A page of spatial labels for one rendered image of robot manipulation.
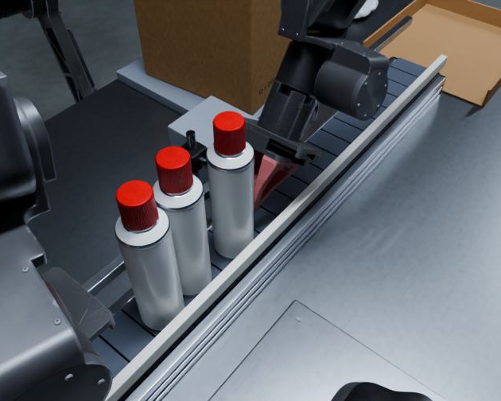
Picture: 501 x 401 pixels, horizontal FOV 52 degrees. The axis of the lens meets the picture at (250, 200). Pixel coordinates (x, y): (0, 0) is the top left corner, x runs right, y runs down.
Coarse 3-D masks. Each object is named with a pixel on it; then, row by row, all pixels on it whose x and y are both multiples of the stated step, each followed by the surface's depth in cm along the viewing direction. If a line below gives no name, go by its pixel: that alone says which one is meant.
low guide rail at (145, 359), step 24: (432, 72) 88; (408, 96) 83; (384, 120) 79; (360, 144) 75; (336, 168) 72; (312, 192) 68; (288, 216) 66; (264, 240) 63; (240, 264) 61; (216, 288) 58; (192, 312) 56; (168, 336) 54; (144, 360) 53; (120, 384) 51
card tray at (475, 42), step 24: (432, 0) 119; (456, 0) 116; (432, 24) 114; (456, 24) 114; (480, 24) 114; (384, 48) 107; (408, 48) 107; (432, 48) 107; (456, 48) 107; (480, 48) 107; (456, 72) 101; (480, 72) 101; (456, 96) 96; (480, 96) 96
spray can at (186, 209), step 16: (160, 160) 48; (176, 160) 48; (160, 176) 48; (176, 176) 48; (192, 176) 51; (160, 192) 50; (176, 192) 49; (192, 192) 50; (176, 208) 50; (192, 208) 51; (176, 224) 52; (192, 224) 52; (176, 240) 53; (192, 240) 54; (176, 256) 56; (192, 256) 56; (208, 256) 59; (192, 272) 58; (208, 272) 61; (192, 288) 60
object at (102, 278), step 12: (408, 24) 90; (384, 36) 86; (396, 36) 88; (372, 48) 84; (312, 96) 75; (204, 192) 62; (108, 264) 55; (120, 264) 55; (96, 276) 54; (108, 276) 54; (84, 288) 53; (96, 288) 53
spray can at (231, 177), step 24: (216, 120) 52; (240, 120) 52; (216, 144) 53; (240, 144) 53; (216, 168) 54; (240, 168) 54; (216, 192) 57; (240, 192) 56; (216, 216) 60; (240, 216) 59; (216, 240) 64; (240, 240) 62
